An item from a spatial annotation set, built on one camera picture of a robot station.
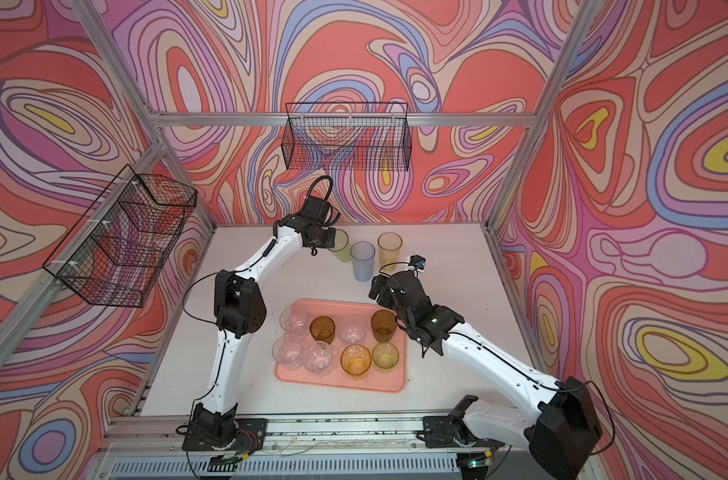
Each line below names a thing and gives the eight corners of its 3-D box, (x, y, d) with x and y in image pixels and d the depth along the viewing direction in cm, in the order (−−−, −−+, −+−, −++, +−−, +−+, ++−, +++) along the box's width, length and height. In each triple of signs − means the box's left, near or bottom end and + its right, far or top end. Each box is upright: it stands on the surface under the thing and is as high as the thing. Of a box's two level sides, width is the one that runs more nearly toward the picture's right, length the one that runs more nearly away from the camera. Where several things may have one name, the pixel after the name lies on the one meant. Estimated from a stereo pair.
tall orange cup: (378, 275, 108) (379, 249, 96) (378, 259, 113) (379, 232, 101) (399, 275, 108) (403, 249, 96) (398, 259, 113) (401, 232, 101)
